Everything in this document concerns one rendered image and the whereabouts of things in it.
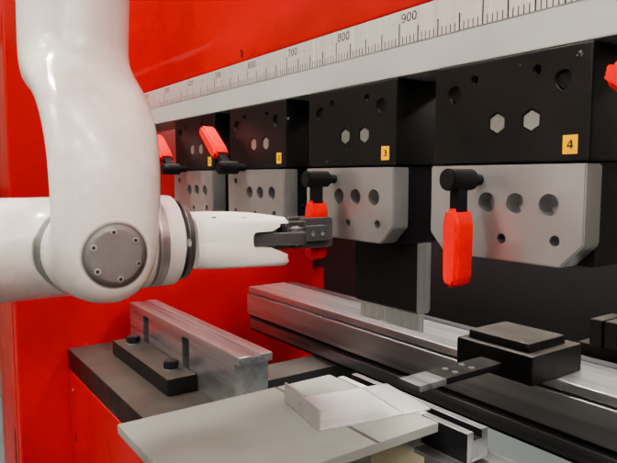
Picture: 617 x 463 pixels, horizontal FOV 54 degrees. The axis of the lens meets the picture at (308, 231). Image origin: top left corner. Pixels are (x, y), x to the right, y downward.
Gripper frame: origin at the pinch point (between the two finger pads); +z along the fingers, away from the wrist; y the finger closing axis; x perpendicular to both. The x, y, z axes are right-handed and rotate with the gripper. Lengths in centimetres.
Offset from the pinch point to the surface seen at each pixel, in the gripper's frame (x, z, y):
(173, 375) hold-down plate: -28, 1, -42
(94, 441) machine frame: -45, -7, -62
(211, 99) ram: 17.7, 4.0, -31.5
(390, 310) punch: -8.9, 8.0, 4.6
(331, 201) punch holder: 3.2, 3.5, -0.5
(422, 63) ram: 16.4, 4.0, 12.8
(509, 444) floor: -118, 195, -115
